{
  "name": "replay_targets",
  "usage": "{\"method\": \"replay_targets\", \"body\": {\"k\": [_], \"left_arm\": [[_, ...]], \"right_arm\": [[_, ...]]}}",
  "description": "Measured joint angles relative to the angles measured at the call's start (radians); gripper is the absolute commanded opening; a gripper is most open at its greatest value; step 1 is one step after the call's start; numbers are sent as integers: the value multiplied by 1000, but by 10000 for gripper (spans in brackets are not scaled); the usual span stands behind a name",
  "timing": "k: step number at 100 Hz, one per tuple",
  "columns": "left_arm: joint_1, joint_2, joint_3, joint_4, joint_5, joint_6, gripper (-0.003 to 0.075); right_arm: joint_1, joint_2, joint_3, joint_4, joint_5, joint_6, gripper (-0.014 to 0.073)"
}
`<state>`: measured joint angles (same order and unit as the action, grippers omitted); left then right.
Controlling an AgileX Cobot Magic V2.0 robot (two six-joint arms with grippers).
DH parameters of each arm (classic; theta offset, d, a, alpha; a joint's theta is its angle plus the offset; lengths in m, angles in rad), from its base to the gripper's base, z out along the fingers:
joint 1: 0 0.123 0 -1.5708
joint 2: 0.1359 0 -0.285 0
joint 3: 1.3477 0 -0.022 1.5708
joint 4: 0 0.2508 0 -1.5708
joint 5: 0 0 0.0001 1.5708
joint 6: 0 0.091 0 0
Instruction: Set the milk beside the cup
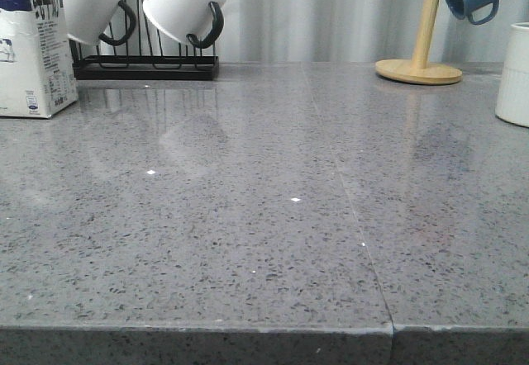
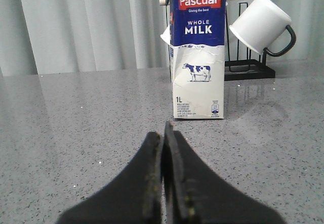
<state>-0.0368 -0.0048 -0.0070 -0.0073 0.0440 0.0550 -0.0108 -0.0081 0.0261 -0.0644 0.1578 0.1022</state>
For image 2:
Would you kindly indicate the white enamel mug black handle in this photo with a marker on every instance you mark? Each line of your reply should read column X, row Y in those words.
column 260, row 25

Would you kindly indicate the black wire mug rack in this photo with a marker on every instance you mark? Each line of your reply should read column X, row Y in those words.
column 249, row 67

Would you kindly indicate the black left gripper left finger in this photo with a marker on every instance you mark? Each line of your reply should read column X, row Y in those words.
column 133, row 196

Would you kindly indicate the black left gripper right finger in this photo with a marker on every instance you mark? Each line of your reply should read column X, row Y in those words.
column 196, row 194

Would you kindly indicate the blue white milk carton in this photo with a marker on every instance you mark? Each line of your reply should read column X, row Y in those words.
column 197, row 58

